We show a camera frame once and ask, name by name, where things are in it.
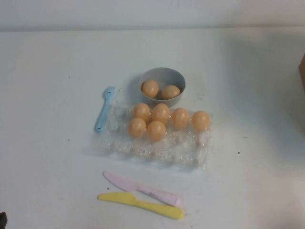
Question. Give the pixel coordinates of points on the orange plastic egg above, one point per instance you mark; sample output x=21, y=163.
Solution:
x=180, y=118
x=161, y=112
x=201, y=120
x=170, y=92
x=150, y=88
x=156, y=131
x=137, y=127
x=142, y=111

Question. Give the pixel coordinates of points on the clear plastic egg tray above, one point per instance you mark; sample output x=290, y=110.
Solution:
x=147, y=153

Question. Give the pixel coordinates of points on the brown cardboard box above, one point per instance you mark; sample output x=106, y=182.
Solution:
x=302, y=76

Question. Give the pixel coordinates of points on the grey round bowl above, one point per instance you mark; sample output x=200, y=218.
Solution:
x=166, y=74

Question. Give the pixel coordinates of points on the light blue plastic fork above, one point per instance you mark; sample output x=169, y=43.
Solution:
x=104, y=112

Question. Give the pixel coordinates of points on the pink plastic knife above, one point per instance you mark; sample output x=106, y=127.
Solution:
x=128, y=184

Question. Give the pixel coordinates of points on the yellow plastic knife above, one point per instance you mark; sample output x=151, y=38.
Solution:
x=119, y=198

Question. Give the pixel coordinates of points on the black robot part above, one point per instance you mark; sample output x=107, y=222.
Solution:
x=3, y=220

